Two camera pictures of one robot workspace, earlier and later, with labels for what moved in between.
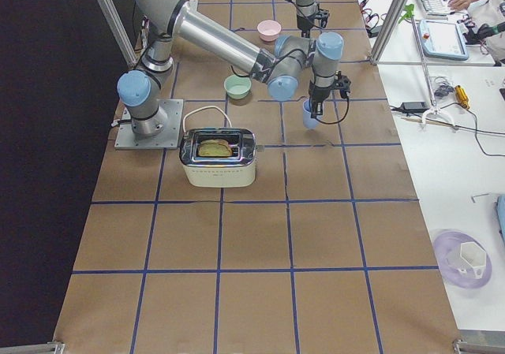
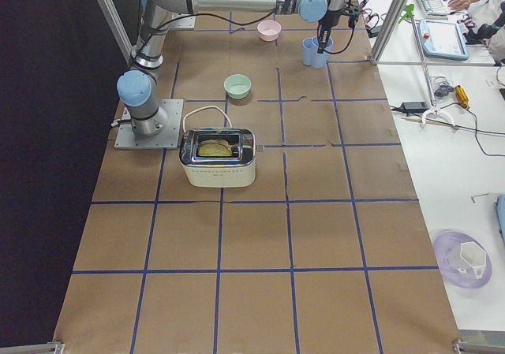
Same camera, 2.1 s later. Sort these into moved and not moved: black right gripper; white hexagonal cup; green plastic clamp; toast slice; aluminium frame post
Moved: black right gripper
Not moved: aluminium frame post; white hexagonal cup; green plastic clamp; toast slice
